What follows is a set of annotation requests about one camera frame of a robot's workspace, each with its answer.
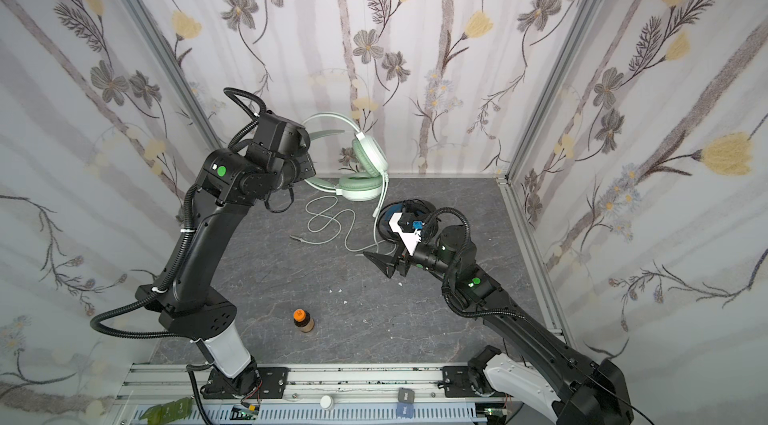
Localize black wired headphones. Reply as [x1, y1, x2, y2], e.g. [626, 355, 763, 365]
[375, 199, 436, 244]

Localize mint green wired headphones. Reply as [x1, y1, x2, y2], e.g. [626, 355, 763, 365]
[291, 112, 390, 254]

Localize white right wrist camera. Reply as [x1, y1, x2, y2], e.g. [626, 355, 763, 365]
[389, 212, 424, 255]

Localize orange cap brown bottle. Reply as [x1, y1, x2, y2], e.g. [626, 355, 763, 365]
[293, 309, 315, 333]

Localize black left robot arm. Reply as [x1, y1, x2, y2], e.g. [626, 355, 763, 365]
[90, 87, 315, 398]

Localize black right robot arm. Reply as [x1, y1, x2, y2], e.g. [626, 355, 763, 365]
[365, 200, 641, 424]

